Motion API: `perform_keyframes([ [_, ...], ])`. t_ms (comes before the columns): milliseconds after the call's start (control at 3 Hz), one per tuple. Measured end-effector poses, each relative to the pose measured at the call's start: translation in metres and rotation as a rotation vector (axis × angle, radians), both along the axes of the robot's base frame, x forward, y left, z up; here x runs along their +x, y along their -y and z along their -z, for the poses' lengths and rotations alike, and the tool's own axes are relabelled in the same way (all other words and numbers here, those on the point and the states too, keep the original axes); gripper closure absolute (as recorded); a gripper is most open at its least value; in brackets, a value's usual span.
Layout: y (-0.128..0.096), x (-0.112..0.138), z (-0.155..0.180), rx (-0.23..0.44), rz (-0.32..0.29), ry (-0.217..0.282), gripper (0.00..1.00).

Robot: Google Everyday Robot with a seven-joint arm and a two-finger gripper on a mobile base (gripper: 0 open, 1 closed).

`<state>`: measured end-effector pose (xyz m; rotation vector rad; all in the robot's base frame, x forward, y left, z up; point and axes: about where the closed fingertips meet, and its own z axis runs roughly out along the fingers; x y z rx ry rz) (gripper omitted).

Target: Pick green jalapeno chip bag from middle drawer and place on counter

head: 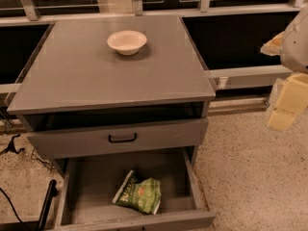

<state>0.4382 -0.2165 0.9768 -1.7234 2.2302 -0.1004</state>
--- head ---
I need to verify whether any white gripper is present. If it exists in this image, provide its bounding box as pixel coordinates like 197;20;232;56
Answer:
260;6;308;131

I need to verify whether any green jalapeno chip bag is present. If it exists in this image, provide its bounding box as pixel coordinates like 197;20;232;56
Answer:
113;170;162;215

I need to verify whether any closed grey top drawer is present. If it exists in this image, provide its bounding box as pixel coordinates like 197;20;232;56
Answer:
28;118;208;159

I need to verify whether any grey drawer cabinet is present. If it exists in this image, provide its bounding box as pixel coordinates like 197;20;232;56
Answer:
7;14;217;231

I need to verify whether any open grey middle drawer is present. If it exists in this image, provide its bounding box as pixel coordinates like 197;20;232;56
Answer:
54;148;216;231

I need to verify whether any white ceramic bowl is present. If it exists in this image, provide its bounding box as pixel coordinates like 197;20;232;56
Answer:
107;30;147;56

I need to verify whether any grey metal railing frame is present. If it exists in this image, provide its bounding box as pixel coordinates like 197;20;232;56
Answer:
0;0;308;114

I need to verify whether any black drawer handle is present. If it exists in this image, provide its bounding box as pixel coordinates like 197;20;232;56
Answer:
108;133;138;143

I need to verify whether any black cable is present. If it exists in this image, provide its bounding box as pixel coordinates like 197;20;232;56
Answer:
0;187;25;228

